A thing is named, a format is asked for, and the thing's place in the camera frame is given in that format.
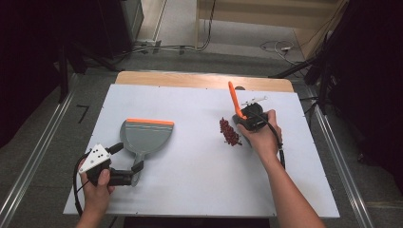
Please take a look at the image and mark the power strip with cables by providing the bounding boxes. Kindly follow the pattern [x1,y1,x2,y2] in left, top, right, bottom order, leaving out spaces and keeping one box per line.
[126,38,199,55]

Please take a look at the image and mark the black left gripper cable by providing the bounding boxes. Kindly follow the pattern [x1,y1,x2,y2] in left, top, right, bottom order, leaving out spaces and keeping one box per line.
[72,152,93,217]

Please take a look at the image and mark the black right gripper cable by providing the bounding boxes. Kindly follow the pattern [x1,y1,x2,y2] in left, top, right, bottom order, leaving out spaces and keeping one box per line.
[245,108,287,170]

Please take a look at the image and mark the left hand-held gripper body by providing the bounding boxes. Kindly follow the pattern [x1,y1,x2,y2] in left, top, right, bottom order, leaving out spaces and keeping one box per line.
[78,143,133,187]

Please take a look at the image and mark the metal floor rail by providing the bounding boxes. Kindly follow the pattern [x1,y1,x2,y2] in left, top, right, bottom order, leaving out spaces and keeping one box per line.
[305,85,376,228]
[0,74,80,228]

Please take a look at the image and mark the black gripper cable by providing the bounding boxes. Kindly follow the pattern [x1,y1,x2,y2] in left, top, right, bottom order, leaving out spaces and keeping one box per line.
[72,152,93,217]
[245,108,287,170]

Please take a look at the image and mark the black metal stand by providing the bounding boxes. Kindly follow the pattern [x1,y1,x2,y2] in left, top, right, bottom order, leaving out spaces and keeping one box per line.
[56,41,89,104]
[269,31,334,116]

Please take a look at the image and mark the orange brush with grey bristles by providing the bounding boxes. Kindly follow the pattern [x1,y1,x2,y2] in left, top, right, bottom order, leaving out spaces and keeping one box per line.
[227,81,249,127]

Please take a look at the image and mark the white table board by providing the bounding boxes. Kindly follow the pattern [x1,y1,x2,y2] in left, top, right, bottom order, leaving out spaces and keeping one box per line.
[62,83,340,219]

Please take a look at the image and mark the beige wooden platform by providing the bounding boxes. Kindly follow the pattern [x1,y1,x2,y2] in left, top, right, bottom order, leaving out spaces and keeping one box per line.
[196,0,348,32]

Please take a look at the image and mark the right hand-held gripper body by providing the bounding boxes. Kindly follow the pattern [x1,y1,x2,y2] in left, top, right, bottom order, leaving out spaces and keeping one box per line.
[240,96,270,131]

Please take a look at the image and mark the wooden table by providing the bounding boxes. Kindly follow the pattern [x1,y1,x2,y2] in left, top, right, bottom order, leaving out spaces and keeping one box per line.
[114,70,295,93]

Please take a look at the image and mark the person's right hand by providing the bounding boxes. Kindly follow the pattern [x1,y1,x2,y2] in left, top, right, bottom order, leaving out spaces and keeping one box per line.
[237,108,283,162]

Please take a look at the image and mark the dark grey cabinet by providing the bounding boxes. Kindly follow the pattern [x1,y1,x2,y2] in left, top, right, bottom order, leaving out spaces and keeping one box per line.
[120,0,145,42]

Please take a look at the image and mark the black hanging cable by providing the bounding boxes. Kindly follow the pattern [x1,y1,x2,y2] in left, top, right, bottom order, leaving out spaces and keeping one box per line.
[198,0,218,51]

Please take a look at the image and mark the person's left hand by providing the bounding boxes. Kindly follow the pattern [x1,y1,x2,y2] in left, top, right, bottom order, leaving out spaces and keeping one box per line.
[79,170,116,214]

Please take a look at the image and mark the grey dustpan with orange edge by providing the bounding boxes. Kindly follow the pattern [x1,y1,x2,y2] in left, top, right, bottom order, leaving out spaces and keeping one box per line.
[119,118,175,188]

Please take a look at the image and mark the white floor cable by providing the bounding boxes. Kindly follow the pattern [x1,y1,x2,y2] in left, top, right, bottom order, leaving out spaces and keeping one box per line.
[259,39,307,66]

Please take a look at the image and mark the pile of red and green beans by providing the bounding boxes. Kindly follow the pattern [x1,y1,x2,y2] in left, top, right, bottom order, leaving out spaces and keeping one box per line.
[219,117,243,147]

